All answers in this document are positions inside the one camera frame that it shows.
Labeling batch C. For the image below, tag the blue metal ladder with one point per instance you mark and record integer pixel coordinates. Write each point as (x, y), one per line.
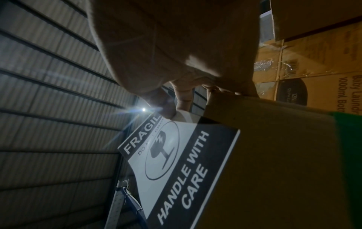
(124, 205)

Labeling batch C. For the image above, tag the plain brown cardboard box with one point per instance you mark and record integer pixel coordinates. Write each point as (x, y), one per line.
(314, 15)

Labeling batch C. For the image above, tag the white box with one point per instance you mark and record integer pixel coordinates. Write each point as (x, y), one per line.
(266, 25)

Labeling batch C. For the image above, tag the cardboard box with fragile label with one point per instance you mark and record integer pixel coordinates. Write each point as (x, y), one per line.
(271, 161)

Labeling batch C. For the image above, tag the person's right hand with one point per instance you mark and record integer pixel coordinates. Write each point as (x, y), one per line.
(175, 40)

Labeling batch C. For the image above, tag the taped brown cardboard box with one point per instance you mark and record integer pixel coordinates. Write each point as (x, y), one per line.
(308, 58)

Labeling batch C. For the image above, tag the cardboard box with black print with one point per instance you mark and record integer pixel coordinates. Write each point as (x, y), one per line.
(328, 91)

